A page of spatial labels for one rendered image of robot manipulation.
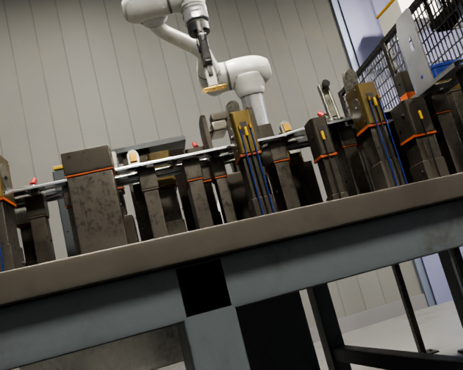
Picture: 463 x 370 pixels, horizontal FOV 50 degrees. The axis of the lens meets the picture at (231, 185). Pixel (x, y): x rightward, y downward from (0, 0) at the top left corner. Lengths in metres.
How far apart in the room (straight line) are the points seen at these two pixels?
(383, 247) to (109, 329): 0.44
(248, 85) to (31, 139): 2.34
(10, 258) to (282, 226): 0.73
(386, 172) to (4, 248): 0.96
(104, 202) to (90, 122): 2.96
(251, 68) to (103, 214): 1.20
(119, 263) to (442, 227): 0.54
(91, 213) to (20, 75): 3.20
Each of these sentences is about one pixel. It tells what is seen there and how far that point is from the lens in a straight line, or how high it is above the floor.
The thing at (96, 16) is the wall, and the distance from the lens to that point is 4.66.
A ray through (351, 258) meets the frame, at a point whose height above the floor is 0.61.
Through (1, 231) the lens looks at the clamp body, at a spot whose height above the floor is 0.86.
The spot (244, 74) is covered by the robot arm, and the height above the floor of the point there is 1.48.
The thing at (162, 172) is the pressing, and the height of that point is 1.00.
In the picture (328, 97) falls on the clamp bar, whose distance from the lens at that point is 1.83.
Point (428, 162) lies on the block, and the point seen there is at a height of 0.80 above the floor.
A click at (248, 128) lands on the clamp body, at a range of 1.32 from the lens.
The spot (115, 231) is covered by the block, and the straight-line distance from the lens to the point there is 1.26.
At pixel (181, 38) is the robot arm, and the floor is 1.56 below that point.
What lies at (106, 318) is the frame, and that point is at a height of 0.61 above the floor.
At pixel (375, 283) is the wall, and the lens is 4.58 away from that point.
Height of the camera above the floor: 0.62
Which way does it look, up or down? 11 degrees up
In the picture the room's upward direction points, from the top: 14 degrees counter-clockwise
